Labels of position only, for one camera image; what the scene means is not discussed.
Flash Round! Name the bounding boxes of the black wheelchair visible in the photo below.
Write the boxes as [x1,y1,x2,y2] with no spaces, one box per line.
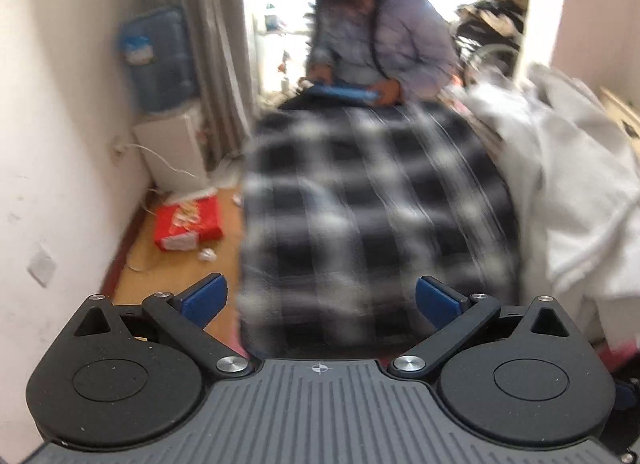
[450,0,526,85]

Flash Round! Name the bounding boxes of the blue tablet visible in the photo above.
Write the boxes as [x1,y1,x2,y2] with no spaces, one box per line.
[305,84,381,106]

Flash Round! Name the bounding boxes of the grey curtain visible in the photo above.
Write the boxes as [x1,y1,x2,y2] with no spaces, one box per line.
[135,0,261,170]

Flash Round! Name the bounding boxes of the white cable with plug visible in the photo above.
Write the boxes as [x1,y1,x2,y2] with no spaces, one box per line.
[111,139,201,180]

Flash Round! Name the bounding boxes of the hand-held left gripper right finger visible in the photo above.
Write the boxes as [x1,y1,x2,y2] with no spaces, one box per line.
[387,275,571,380]

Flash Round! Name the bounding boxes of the red packet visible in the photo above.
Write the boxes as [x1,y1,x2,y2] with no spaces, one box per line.
[154,194,223,252]

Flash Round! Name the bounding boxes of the black white plaid pants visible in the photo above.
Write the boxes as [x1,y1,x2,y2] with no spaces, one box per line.
[235,104,523,360]

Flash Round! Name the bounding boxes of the white blanket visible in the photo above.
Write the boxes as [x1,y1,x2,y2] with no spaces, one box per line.
[460,62,640,345]

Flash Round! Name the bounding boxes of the white water dispenser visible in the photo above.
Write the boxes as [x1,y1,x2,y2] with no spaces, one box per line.
[132,107,211,195]

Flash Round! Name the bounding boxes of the white wall switch plate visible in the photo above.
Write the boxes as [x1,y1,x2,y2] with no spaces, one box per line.
[27,244,56,287]

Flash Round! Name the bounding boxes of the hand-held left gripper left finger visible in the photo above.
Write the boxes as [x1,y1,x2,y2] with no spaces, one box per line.
[70,273,253,380]

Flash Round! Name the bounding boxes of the blue water jug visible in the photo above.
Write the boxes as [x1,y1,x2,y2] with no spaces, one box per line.
[117,7,196,115]

